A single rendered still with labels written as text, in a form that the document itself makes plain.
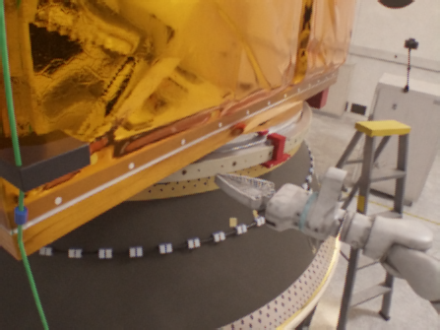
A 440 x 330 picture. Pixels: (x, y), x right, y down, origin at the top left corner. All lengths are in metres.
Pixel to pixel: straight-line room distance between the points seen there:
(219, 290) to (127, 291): 0.27
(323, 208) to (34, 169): 0.43
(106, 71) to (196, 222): 0.59
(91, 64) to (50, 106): 0.08
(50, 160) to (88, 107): 0.10
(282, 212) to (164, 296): 0.51
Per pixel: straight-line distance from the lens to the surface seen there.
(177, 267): 0.96
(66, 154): 0.42
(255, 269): 1.09
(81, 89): 0.45
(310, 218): 0.58
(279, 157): 1.06
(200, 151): 0.79
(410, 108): 4.45
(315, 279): 1.35
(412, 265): 0.56
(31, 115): 0.44
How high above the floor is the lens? 2.09
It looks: 26 degrees down
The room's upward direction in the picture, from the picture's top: 6 degrees clockwise
